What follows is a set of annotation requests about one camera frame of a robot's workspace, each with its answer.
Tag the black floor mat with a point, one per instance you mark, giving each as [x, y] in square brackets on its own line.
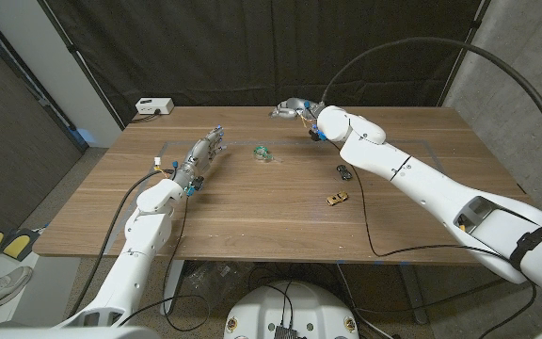
[205, 47]

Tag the grey table leg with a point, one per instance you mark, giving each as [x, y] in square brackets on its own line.
[412, 292]

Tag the black toy car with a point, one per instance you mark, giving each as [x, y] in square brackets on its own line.
[344, 172]

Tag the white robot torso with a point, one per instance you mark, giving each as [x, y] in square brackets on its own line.
[294, 311]

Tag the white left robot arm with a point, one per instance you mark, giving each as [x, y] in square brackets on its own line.
[144, 235]

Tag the clear plastic bag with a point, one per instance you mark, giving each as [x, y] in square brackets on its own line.
[210, 278]

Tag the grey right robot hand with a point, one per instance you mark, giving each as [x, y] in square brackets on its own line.
[297, 107]

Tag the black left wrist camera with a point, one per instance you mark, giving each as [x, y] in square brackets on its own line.
[198, 182]

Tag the yellow toy car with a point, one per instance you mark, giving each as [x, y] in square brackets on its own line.
[337, 198]

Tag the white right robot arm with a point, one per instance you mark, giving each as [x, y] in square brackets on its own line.
[421, 183]

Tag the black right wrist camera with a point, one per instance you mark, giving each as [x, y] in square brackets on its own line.
[314, 135]

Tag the white table leg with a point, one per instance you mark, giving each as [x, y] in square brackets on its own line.
[172, 287]

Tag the white power outlet box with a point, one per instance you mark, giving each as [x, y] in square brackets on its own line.
[154, 106]

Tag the black backdrop stand pole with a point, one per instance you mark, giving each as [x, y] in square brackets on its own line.
[464, 52]
[83, 63]

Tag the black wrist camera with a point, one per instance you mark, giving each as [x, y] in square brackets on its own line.
[198, 182]
[314, 135]

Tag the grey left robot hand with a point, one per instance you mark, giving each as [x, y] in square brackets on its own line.
[198, 157]

